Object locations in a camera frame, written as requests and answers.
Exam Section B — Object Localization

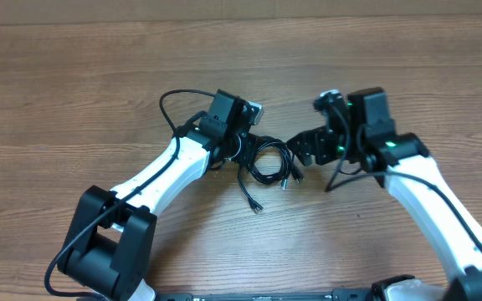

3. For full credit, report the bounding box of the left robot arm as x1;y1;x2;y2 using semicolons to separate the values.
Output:
44;90;264;301

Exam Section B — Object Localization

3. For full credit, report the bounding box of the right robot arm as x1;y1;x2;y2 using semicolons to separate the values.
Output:
286;87;482;300

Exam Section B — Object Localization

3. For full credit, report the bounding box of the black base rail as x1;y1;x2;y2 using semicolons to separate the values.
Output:
152;274;430;301

